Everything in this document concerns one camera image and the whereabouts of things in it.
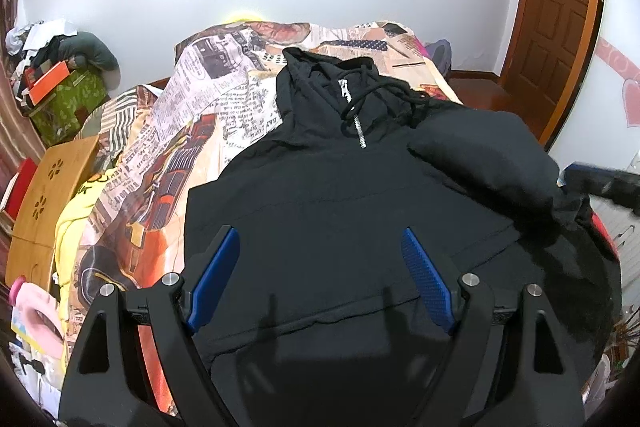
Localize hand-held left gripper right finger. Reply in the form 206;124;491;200
401;227;586;427

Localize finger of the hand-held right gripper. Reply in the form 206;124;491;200
563;161;640;208

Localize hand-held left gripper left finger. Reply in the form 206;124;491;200
59;226;241;427

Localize black zip hoodie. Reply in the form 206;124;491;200
182;47;623;427

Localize pile of white clothes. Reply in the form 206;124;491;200
5;19;78;58

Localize pink plastic object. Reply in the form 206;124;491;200
10;277;66;353

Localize brown wooden door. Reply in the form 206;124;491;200
500;0;608;152

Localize newspaper print bed sheet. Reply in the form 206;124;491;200
55;21;466;427

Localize purple object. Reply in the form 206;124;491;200
425;39;453;78

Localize red book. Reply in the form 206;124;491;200
0;157;40;214

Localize green patterned box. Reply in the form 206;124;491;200
27;69;111;148

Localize striped brown curtain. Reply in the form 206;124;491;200
0;0;46;188

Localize orange box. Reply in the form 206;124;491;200
27;61;71;105

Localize grey pillow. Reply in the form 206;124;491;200
60;31;121;72

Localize yellow object behind bed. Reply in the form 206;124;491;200
227;9;266;24

